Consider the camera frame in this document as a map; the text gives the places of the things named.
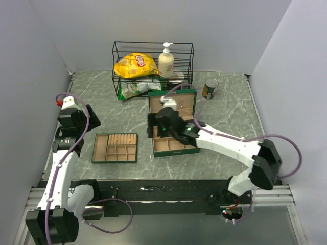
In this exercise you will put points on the yellow food can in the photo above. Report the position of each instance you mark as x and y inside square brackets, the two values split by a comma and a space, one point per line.
[209, 88]

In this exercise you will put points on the white bowl in rack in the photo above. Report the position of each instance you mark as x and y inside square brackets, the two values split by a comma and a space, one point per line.
[177, 77]

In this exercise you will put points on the green jewelry tray insert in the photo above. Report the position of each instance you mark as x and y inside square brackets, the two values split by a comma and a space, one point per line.
[115, 148]

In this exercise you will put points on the small green snack packet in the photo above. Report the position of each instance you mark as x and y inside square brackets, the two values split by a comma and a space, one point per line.
[154, 83]

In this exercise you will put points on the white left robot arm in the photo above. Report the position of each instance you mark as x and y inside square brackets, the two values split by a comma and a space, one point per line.
[58, 215]

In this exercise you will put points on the cream lotion pump bottle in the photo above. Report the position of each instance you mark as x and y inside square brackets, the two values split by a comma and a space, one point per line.
[166, 61]

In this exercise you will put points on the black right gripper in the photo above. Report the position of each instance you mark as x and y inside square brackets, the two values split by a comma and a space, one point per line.
[153, 121]

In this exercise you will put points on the green jewelry box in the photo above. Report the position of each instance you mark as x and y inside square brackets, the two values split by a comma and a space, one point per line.
[183, 101]

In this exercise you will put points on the black wire rack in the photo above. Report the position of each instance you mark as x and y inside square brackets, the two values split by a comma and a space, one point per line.
[183, 61]

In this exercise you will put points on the yellow chips bag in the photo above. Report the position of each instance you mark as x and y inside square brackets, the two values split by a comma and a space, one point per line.
[136, 65]

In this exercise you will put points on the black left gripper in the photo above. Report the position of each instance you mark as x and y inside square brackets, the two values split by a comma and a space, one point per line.
[94, 122]

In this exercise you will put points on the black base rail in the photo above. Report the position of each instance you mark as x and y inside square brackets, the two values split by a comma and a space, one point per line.
[151, 197]

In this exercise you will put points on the green snack bag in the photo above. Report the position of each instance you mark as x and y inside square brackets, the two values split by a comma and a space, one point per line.
[131, 89]

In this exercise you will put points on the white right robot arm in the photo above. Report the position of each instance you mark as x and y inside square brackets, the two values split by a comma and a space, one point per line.
[261, 159]

